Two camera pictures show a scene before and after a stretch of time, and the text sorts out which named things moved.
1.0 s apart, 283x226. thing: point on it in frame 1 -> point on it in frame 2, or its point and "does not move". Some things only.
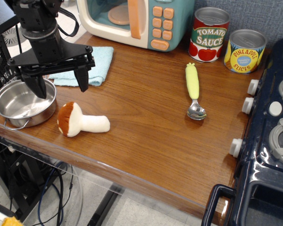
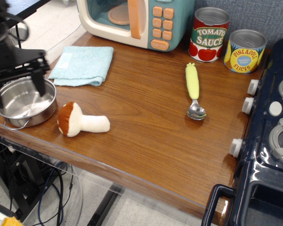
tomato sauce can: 210,26 does not move
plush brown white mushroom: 71,122 does not move
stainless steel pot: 21,107 does not move
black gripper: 47,53 -> 7,61
